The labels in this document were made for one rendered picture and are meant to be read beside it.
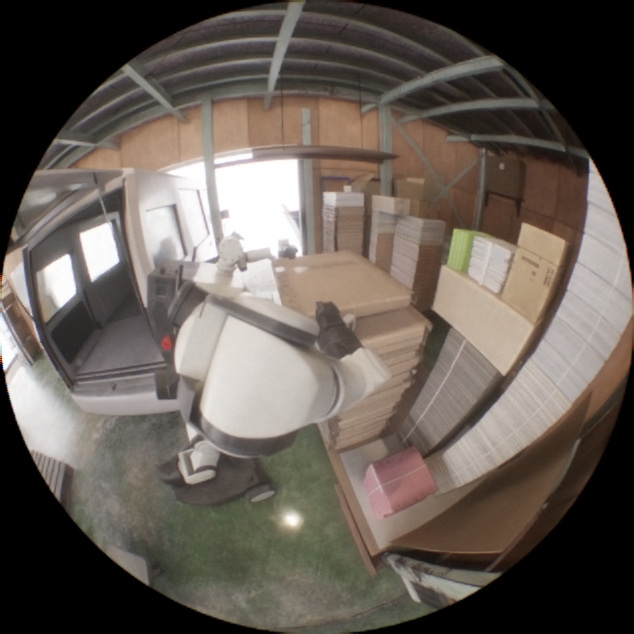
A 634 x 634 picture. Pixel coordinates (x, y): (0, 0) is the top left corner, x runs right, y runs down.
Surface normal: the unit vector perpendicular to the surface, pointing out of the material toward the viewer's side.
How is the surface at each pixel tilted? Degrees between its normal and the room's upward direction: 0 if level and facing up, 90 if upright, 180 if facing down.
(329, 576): 0
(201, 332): 68
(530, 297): 90
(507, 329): 90
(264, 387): 59
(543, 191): 90
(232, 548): 0
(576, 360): 90
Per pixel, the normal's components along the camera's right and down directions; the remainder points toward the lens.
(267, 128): 0.28, 0.54
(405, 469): -0.03, -0.82
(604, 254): -0.96, 0.18
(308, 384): 0.41, 0.09
